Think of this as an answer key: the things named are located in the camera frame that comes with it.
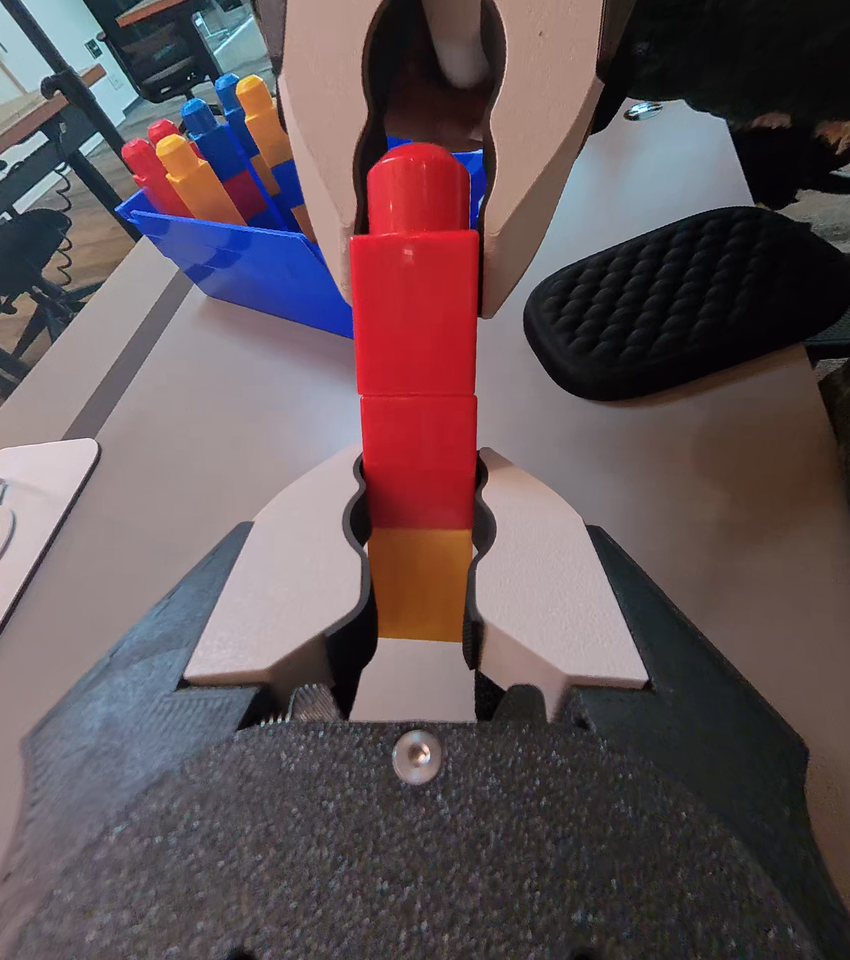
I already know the black textured pad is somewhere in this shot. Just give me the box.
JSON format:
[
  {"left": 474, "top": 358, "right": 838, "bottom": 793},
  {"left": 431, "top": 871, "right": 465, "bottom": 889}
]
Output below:
[{"left": 522, "top": 206, "right": 850, "bottom": 402}]

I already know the black office chair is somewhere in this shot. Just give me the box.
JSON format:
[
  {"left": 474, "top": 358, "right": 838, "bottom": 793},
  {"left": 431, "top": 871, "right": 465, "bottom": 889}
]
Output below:
[
  {"left": 106, "top": 0, "right": 210, "bottom": 104},
  {"left": 0, "top": 208, "right": 75, "bottom": 318}
]

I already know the cluster of mega block towers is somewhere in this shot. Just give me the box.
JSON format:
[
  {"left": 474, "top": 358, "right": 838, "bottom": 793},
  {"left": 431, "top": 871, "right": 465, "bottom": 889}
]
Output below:
[{"left": 122, "top": 73, "right": 315, "bottom": 235}]

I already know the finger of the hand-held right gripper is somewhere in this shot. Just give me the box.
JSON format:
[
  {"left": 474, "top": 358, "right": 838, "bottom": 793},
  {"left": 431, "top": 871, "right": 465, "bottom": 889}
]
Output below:
[
  {"left": 477, "top": 0, "right": 607, "bottom": 318},
  {"left": 277, "top": 0, "right": 386, "bottom": 303}
]

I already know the blue plastic bin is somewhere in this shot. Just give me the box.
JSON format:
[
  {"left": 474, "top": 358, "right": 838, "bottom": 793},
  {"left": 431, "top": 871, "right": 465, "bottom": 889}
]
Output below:
[{"left": 116, "top": 135, "right": 489, "bottom": 340}]

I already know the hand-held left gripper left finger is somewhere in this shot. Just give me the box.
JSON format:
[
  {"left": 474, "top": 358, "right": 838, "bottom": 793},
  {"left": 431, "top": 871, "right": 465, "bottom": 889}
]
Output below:
[{"left": 183, "top": 450, "right": 378, "bottom": 715}]

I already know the yellow mega block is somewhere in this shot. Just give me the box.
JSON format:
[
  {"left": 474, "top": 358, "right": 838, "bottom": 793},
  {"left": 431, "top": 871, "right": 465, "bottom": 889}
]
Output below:
[{"left": 368, "top": 527, "right": 474, "bottom": 645}]

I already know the black tripod pole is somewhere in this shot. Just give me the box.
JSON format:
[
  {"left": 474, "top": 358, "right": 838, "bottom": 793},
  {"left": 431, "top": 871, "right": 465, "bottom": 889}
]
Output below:
[{"left": 1, "top": 0, "right": 142, "bottom": 243}]

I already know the coiled black cable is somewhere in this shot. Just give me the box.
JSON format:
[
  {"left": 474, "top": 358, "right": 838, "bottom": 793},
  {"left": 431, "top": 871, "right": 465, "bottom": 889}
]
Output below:
[{"left": 52, "top": 168, "right": 75, "bottom": 288}]

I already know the person's right forearm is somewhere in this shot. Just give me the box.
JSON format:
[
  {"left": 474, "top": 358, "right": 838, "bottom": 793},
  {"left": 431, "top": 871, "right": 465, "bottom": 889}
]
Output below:
[{"left": 596, "top": 0, "right": 850, "bottom": 132}]

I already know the red mega block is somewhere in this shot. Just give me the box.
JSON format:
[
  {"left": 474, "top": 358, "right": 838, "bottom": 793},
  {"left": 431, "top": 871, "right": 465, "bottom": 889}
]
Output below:
[
  {"left": 359, "top": 391, "right": 478, "bottom": 534},
  {"left": 350, "top": 142, "right": 480, "bottom": 396}
]

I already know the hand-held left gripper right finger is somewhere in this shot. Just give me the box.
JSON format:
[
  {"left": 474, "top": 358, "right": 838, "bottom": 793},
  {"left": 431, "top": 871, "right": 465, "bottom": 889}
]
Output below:
[{"left": 464, "top": 447, "right": 651, "bottom": 721}]

